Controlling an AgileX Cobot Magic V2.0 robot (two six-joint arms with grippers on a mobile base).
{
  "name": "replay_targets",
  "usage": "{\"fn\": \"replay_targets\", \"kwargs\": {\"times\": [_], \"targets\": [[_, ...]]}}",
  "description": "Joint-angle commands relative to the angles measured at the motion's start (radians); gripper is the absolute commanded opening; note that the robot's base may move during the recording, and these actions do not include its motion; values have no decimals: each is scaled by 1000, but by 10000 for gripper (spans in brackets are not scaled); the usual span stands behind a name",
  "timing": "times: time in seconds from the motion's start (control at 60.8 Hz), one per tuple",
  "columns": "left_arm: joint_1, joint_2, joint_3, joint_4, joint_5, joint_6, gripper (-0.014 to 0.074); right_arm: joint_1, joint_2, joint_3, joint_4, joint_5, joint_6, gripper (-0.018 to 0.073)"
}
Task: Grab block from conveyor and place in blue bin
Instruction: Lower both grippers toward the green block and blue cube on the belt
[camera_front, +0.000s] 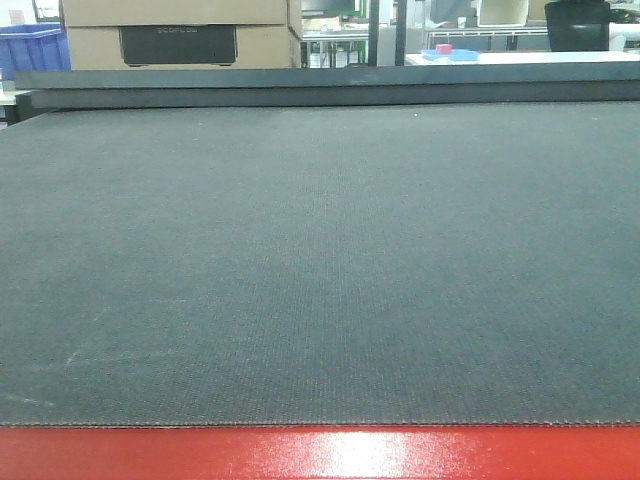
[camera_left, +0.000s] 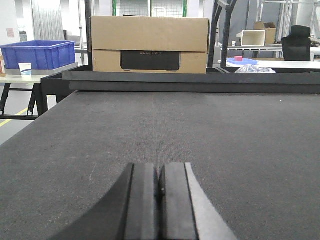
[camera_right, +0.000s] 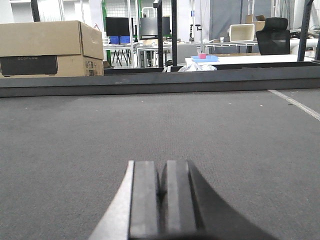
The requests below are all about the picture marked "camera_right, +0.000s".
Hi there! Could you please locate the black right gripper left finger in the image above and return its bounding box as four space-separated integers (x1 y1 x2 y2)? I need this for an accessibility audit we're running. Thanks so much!
89 160 160 240

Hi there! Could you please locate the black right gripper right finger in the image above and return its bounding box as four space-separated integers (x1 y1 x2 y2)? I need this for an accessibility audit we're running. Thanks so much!
161 160 275 240

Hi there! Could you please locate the dark grey conveyor belt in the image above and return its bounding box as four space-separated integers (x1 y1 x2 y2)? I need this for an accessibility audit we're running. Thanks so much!
0 91 320 240

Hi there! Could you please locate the small red block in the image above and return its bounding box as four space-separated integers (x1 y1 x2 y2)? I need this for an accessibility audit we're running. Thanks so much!
198 53 207 59

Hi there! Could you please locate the beige plastic bin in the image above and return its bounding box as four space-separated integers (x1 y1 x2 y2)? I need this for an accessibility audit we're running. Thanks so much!
228 23 255 42

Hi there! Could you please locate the crumpled white plastic bag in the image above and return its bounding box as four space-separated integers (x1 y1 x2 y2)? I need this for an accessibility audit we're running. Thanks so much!
178 62 218 72

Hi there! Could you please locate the white table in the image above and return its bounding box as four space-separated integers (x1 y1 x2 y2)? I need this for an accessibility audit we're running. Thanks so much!
184 54 316 66

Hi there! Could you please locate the flat blue tray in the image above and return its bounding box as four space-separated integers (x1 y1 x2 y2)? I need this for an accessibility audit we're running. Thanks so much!
191 55 219 63

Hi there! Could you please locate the large cardboard box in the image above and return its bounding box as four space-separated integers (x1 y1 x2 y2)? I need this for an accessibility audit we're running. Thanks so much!
0 20 104 79

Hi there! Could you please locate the black office chair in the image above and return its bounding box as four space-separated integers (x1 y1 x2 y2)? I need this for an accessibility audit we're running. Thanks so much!
256 17 291 56

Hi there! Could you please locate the black computer monitor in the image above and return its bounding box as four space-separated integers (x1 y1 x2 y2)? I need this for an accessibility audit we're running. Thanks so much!
105 17 130 37

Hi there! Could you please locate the black conveyor side rail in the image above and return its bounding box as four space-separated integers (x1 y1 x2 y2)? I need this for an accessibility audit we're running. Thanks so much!
0 61 320 98

